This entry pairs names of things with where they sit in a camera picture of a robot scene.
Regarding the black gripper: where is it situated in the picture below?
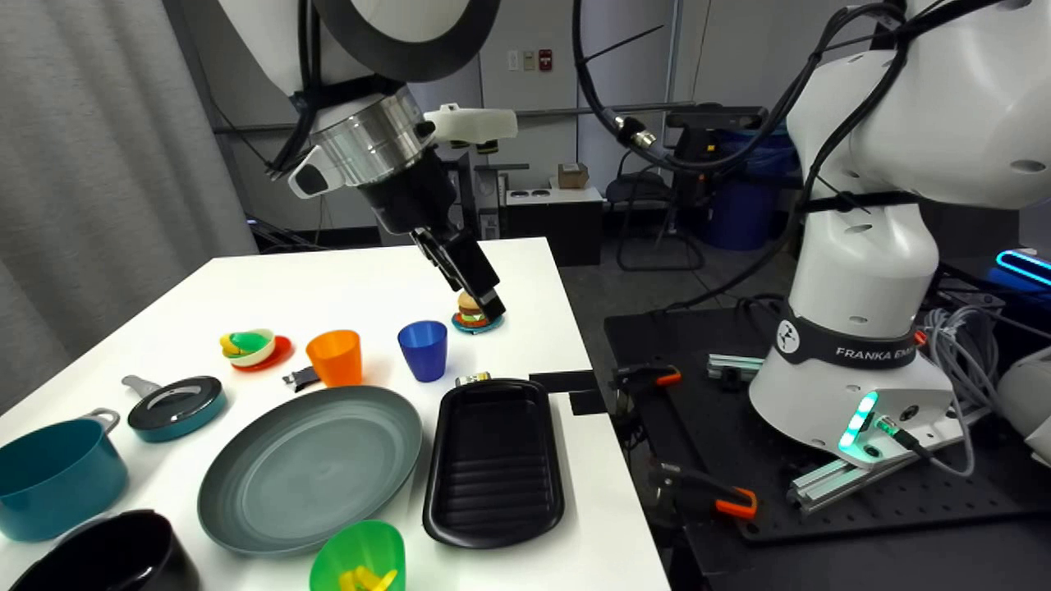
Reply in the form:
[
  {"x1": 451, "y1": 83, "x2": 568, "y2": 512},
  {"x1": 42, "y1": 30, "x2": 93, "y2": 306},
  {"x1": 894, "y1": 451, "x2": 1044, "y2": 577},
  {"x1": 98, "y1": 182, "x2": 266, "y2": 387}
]
[{"x1": 359, "y1": 148, "x2": 509, "y2": 328}]

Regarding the green plastic cup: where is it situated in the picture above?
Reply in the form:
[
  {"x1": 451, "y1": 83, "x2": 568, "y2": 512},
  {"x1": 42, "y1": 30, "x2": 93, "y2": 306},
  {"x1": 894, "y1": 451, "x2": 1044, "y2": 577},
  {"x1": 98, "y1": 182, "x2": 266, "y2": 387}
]
[{"x1": 304, "y1": 519, "x2": 409, "y2": 591}]

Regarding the small teal plate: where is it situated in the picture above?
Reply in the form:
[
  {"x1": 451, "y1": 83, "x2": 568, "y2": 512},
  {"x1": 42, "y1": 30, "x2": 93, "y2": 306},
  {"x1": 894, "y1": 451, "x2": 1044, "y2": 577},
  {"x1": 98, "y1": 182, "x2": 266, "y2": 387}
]
[{"x1": 451, "y1": 310, "x2": 509, "y2": 338}]

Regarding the blue plastic cup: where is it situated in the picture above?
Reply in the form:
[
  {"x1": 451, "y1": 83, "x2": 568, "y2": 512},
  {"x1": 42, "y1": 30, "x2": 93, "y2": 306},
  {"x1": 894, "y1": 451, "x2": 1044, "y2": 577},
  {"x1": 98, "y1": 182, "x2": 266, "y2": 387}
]
[{"x1": 395, "y1": 319, "x2": 451, "y2": 386}]

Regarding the orange plastic cup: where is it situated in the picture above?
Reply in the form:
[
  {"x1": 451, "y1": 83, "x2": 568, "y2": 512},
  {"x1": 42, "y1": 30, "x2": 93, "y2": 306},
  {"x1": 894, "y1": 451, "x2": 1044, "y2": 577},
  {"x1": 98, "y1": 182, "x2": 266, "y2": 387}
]
[{"x1": 301, "y1": 324, "x2": 365, "y2": 390}]

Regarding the small red plate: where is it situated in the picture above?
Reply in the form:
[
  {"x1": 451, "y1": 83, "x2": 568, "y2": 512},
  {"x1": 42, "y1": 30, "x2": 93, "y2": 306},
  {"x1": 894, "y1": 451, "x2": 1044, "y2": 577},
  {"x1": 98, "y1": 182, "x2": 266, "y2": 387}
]
[{"x1": 226, "y1": 332, "x2": 294, "y2": 376}]

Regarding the grey round plate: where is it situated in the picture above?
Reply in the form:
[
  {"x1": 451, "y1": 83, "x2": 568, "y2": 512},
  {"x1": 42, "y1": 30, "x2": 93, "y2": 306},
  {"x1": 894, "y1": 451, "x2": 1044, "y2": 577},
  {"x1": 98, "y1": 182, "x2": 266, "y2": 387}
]
[{"x1": 194, "y1": 386, "x2": 428, "y2": 560}]

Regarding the toy hamburger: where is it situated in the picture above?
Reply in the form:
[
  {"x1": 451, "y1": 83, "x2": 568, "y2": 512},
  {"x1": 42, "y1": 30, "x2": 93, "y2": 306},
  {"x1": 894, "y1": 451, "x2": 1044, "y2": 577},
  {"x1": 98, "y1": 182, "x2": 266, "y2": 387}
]
[{"x1": 452, "y1": 288, "x2": 495, "y2": 328}]

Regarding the black cabinet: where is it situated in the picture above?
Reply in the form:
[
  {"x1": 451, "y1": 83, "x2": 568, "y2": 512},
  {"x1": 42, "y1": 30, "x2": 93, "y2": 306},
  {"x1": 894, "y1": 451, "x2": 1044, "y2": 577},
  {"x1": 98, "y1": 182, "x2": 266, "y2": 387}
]
[{"x1": 495, "y1": 183, "x2": 607, "y2": 271}]

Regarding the small black white toy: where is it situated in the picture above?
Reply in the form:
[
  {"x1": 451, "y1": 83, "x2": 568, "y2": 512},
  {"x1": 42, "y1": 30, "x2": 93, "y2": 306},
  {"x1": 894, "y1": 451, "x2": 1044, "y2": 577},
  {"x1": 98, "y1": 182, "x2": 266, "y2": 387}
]
[{"x1": 278, "y1": 364, "x2": 321, "y2": 396}]

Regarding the black ribbed tray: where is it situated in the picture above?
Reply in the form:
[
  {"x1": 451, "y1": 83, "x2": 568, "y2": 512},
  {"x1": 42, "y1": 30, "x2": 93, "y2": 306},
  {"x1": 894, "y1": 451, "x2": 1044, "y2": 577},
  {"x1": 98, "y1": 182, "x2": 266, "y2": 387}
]
[{"x1": 419, "y1": 377, "x2": 568, "y2": 553}]

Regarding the green yellow toy food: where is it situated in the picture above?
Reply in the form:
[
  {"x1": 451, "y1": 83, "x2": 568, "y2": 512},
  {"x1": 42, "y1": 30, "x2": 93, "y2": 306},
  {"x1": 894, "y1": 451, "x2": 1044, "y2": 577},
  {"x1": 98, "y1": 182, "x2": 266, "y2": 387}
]
[{"x1": 215, "y1": 324, "x2": 278, "y2": 364}]

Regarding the blue plastic bin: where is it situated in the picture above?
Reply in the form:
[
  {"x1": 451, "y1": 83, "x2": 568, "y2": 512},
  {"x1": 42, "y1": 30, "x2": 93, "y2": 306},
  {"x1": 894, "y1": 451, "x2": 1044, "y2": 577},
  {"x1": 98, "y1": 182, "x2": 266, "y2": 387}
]
[{"x1": 698, "y1": 130, "x2": 802, "y2": 252}]

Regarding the teal toy frying pan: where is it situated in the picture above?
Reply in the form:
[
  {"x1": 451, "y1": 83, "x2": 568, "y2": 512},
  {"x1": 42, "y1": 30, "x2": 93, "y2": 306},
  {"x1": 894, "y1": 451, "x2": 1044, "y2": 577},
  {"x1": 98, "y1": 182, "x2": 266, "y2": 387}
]
[{"x1": 119, "y1": 370, "x2": 231, "y2": 446}]

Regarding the grey curtain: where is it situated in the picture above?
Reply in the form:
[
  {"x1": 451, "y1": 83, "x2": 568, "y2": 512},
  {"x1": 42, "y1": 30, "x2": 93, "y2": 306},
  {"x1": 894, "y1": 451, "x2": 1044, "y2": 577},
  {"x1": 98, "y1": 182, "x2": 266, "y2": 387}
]
[{"x1": 0, "y1": 0, "x2": 258, "y2": 413}]

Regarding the black toy pot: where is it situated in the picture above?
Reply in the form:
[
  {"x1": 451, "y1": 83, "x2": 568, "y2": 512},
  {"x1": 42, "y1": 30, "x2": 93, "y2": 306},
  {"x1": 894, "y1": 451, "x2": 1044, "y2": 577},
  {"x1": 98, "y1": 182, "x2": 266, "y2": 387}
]
[{"x1": 7, "y1": 505, "x2": 206, "y2": 591}]

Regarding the teal toy pot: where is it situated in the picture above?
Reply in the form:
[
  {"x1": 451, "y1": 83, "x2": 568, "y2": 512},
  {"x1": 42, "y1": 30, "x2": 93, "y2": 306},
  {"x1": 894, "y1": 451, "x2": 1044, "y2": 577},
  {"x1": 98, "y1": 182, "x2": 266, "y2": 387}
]
[{"x1": 0, "y1": 408, "x2": 130, "y2": 544}]

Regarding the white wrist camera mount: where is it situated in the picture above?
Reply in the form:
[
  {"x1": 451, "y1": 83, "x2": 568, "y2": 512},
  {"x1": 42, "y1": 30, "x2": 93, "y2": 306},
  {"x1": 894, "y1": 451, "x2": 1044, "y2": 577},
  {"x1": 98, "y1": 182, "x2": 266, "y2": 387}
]
[{"x1": 423, "y1": 100, "x2": 522, "y2": 148}]

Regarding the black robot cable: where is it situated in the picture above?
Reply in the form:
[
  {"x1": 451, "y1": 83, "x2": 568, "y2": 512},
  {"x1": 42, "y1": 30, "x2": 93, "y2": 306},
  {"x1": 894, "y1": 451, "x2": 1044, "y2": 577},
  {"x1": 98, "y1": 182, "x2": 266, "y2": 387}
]
[{"x1": 568, "y1": 0, "x2": 914, "y2": 179}]

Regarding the black clamp orange handle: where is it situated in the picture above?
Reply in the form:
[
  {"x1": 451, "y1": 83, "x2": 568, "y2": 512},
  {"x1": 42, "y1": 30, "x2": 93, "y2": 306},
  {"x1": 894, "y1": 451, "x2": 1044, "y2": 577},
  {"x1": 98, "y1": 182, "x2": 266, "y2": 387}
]
[
  {"x1": 649, "y1": 456, "x2": 760, "y2": 525},
  {"x1": 611, "y1": 358, "x2": 685, "y2": 401}
]

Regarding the white wall outlet plate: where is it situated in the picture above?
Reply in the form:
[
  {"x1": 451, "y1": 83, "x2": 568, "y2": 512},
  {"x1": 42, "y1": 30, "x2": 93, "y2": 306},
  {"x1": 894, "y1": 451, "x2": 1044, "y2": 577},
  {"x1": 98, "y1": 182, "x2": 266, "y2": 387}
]
[{"x1": 501, "y1": 44, "x2": 555, "y2": 79}]

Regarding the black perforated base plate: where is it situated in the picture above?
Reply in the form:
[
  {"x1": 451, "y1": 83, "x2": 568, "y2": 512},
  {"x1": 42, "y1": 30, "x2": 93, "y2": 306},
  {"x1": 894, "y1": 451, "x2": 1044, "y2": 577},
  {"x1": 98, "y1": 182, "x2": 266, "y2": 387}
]
[{"x1": 601, "y1": 306, "x2": 1051, "y2": 553}]

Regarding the aluminium extrusion rail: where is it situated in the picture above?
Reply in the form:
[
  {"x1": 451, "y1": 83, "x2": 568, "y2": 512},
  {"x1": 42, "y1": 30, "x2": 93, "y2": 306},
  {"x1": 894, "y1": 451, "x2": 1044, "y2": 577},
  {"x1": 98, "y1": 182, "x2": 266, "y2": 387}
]
[{"x1": 784, "y1": 421, "x2": 966, "y2": 512}]

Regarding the grey cable bundle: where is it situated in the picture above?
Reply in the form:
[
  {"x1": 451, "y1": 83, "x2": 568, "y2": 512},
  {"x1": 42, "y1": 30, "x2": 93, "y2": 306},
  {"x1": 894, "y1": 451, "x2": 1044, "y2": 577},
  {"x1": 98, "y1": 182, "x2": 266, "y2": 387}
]
[{"x1": 916, "y1": 306, "x2": 989, "y2": 481}]

